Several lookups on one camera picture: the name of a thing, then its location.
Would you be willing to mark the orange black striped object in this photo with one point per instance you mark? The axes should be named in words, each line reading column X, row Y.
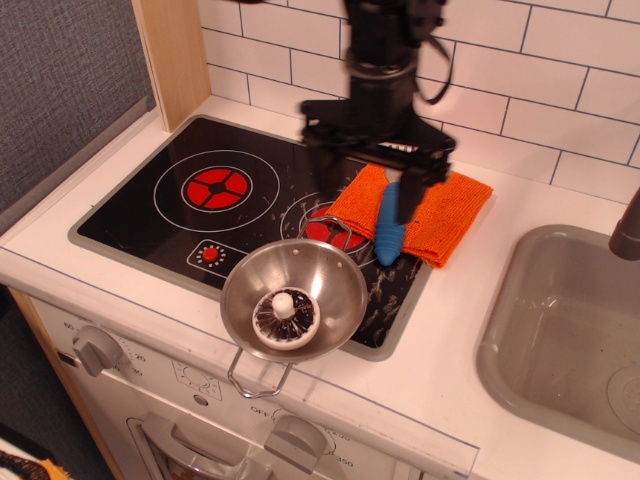
column 17, row 467

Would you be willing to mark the stainless steel bowl pan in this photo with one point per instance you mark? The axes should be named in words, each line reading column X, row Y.
column 323, row 270

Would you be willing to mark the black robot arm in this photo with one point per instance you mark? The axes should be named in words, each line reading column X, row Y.
column 388, row 35

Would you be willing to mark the white brown toy mushroom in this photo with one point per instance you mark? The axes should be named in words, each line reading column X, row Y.
column 286, row 319

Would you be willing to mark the grey oven door handle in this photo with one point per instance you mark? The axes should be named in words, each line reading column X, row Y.
column 174, row 457

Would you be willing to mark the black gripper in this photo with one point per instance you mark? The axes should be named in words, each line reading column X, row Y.
column 376, row 124

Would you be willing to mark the grey plastic sink basin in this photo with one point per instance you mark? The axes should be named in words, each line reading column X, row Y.
column 561, row 344

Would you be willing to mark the light wooden post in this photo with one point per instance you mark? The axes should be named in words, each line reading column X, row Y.
column 173, row 45

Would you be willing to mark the black toy stove top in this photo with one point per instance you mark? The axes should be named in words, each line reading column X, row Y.
column 215, row 192

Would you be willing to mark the orange knitted cloth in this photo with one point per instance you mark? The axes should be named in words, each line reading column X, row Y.
column 440, row 222

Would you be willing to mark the blue handled toy fork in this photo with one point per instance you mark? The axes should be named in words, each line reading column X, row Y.
column 389, row 233

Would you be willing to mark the grey timer knob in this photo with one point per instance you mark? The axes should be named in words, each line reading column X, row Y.
column 96, row 350

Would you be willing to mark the grey oven knob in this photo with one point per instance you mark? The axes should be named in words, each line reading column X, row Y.
column 297, row 442

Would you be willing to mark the grey faucet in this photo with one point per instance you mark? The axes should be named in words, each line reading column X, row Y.
column 624, row 241

